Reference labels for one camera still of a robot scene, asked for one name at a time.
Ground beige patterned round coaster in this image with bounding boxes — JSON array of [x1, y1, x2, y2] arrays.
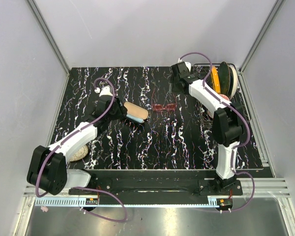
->
[[70, 145, 89, 162]]

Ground white plate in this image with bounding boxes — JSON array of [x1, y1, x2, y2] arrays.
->
[[228, 65, 238, 100]]

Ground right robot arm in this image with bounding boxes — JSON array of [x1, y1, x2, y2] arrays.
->
[[170, 61, 249, 195]]

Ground yellow plate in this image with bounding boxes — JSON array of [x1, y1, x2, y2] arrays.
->
[[210, 66, 221, 94]]

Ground aluminium rail frame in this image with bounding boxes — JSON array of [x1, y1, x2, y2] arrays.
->
[[23, 177, 292, 207]]

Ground purple cable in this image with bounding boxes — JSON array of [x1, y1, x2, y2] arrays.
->
[[178, 52, 255, 213], [35, 78, 128, 222]]

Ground small pink scrap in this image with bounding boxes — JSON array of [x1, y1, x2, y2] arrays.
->
[[40, 206, 49, 212]]

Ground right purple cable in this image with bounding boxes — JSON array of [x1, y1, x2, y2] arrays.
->
[[178, 52, 255, 213]]

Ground light blue cleaning cloth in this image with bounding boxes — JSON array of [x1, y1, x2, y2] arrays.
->
[[126, 114, 145, 123]]

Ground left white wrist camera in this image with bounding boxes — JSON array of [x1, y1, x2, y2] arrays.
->
[[94, 86, 113, 97]]

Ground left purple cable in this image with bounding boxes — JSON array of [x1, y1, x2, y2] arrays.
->
[[35, 78, 128, 222]]

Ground red sunglasses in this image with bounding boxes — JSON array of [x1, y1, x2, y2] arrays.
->
[[151, 89, 177, 112]]

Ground dark green plate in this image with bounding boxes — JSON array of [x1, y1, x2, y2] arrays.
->
[[218, 61, 231, 97]]

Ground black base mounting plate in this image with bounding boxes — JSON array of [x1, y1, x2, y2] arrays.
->
[[68, 169, 243, 197]]

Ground black glasses case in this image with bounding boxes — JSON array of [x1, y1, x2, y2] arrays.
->
[[124, 102, 149, 121]]

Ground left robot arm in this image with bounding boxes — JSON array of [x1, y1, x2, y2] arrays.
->
[[27, 95, 127, 197]]

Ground pink patterned mug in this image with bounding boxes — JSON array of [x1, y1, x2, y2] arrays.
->
[[207, 94, 229, 119]]

